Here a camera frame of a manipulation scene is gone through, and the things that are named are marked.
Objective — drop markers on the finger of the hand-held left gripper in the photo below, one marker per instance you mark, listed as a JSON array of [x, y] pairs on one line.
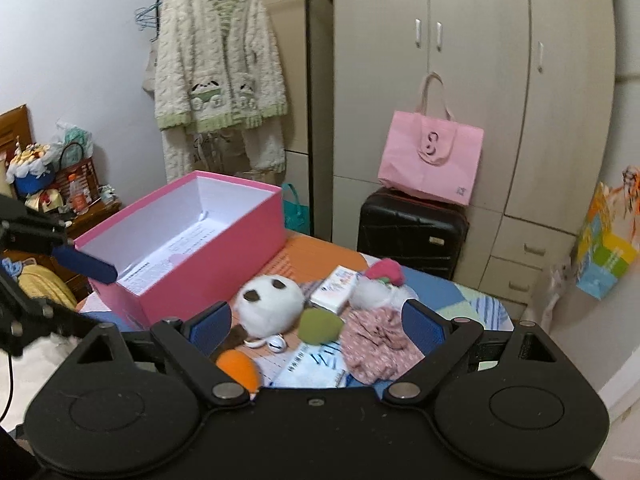
[[85, 262], [45, 315]]

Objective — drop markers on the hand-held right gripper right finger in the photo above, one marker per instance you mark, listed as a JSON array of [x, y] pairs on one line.
[[422, 331]]

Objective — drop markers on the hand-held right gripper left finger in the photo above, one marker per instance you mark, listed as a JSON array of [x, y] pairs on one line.
[[212, 329]]

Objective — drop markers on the pink fluffy plush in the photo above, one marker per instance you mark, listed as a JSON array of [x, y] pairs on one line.
[[386, 270]]

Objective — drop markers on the pink cardboard box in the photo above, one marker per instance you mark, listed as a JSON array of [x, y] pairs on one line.
[[240, 240]]

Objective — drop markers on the white tissue pack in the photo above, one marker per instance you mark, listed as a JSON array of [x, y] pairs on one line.
[[332, 287]]

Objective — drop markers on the yellow pillow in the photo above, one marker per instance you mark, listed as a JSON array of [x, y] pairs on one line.
[[47, 287]]

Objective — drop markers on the orange plush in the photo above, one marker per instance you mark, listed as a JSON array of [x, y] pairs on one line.
[[240, 367]]

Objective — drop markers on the wooden nightstand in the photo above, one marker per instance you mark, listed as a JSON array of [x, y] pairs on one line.
[[92, 215]]

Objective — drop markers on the pink floral cloth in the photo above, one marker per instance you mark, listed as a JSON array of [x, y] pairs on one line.
[[375, 342]]

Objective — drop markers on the white fluffy plush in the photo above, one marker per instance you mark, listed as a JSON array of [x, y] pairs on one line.
[[372, 296]]

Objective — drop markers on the white round plush toy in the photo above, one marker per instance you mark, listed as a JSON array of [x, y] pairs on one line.
[[272, 305]]

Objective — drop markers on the orange drink bottle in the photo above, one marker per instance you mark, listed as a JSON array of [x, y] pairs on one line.
[[77, 197]]

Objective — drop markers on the white bell charm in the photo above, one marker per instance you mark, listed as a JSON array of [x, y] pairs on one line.
[[276, 344]]

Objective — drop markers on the brown wicker basket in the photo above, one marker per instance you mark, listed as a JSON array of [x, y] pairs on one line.
[[80, 167]]

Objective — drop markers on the black suitcase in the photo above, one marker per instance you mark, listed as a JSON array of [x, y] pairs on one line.
[[410, 232]]

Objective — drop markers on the white printed plastic package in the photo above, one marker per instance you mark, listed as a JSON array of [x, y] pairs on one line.
[[305, 367]]

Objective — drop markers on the green plush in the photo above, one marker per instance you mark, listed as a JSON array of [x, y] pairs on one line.
[[320, 326]]

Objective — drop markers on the white and blue bouquet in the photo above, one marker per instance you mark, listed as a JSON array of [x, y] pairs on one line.
[[30, 165]]

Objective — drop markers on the patchwork patterned blanket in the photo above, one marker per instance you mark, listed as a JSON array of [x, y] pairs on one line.
[[320, 255]]

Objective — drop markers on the white plastic bag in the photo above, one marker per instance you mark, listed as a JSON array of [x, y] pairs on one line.
[[77, 135]]

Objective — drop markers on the teal bag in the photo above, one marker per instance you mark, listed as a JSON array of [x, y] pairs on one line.
[[295, 207]]

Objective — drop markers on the clear plastic bag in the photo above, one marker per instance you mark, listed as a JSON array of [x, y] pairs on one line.
[[561, 280]]

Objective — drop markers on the wooden headboard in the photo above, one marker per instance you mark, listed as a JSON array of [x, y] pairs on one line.
[[15, 127]]

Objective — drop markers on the pink tote bag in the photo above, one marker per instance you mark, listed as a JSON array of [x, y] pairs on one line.
[[435, 160]]

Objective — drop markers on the cream fuzzy pants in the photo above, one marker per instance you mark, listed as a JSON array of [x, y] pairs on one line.
[[235, 150]]

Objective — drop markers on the colourful gift bag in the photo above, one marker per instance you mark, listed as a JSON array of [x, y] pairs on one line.
[[607, 255]]

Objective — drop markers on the white fuzzy cardigan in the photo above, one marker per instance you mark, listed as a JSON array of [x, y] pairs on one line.
[[215, 45]]

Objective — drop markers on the beige wardrobe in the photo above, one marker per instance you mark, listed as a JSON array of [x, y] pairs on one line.
[[480, 60]]

